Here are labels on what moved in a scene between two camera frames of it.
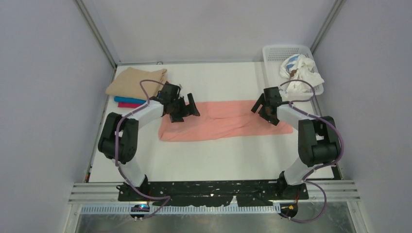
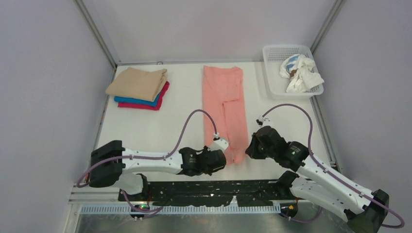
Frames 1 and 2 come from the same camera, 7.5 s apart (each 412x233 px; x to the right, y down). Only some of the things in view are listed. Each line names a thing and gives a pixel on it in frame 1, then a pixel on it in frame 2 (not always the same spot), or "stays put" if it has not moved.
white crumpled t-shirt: (300, 71) stays put
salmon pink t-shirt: (220, 120) to (224, 97)
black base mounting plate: (207, 193) stays put
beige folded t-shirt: (127, 84) stays put
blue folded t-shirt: (130, 100) stays put
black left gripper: (181, 107) to (218, 158)
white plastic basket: (273, 56) stays put
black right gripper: (266, 107) to (257, 146)
